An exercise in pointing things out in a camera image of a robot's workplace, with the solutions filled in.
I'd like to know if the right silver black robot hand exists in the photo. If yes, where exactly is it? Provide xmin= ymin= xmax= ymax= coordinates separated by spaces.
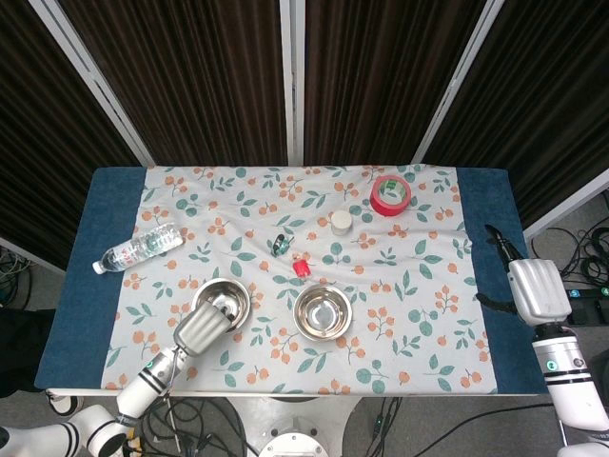
xmin=475 ymin=224 xmax=574 ymax=328

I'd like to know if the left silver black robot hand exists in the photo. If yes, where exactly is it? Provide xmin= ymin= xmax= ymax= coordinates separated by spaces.
xmin=172 ymin=303 xmax=241 ymax=357

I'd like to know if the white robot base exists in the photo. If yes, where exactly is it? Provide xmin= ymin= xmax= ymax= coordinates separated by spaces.
xmin=223 ymin=394 xmax=363 ymax=457

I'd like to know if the clear plastic water bottle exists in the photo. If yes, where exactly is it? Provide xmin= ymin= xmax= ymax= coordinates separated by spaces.
xmin=91 ymin=225 xmax=186 ymax=275

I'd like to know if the small green black toy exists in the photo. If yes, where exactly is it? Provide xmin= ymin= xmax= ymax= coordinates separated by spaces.
xmin=267 ymin=233 xmax=295 ymax=258

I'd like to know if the floral print tablecloth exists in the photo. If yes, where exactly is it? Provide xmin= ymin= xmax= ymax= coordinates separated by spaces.
xmin=101 ymin=164 xmax=500 ymax=396

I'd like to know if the blue table mat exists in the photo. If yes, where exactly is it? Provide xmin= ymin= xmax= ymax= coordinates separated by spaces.
xmin=35 ymin=165 xmax=548 ymax=396

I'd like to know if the white black sneaker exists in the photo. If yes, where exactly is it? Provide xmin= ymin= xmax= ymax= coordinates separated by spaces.
xmin=45 ymin=388 xmax=85 ymax=416

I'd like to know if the small white round jar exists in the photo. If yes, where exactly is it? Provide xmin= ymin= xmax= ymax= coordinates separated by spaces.
xmin=330 ymin=210 xmax=354 ymax=237

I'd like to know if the red tape roll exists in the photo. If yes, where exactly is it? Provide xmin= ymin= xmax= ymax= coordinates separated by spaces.
xmin=370 ymin=174 xmax=413 ymax=217

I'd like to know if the dark folding screen panel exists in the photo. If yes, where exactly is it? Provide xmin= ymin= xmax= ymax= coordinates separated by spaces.
xmin=411 ymin=0 xmax=609 ymax=239
xmin=289 ymin=0 xmax=505 ymax=167
xmin=0 ymin=0 xmax=153 ymax=275
xmin=28 ymin=0 xmax=299 ymax=167

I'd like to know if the black cable tangle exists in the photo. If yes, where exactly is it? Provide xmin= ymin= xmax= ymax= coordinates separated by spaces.
xmin=527 ymin=223 xmax=609 ymax=287

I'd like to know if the black floor cable bundle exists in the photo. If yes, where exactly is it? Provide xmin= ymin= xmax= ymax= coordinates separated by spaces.
xmin=128 ymin=397 xmax=258 ymax=457

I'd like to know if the grey cable tangle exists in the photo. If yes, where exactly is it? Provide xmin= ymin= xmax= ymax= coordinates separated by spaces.
xmin=0 ymin=245 xmax=37 ymax=306

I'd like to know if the long black floor cable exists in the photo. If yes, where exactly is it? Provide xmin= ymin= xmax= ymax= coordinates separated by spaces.
xmin=365 ymin=397 xmax=556 ymax=457

